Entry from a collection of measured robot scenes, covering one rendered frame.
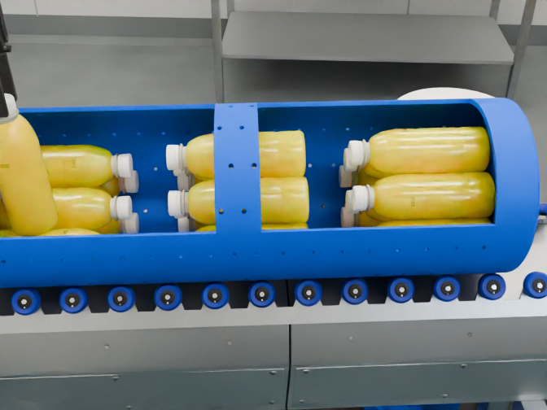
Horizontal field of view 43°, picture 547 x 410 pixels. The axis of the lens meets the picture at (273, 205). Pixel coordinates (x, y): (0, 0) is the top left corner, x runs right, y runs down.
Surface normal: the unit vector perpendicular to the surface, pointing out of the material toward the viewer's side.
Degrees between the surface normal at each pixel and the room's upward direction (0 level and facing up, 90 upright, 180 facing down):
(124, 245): 87
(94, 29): 76
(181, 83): 0
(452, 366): 111
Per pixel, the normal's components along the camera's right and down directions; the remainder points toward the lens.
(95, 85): 0.00, -0.81
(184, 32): -0.06, 0.37
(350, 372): 0.04, 0.82
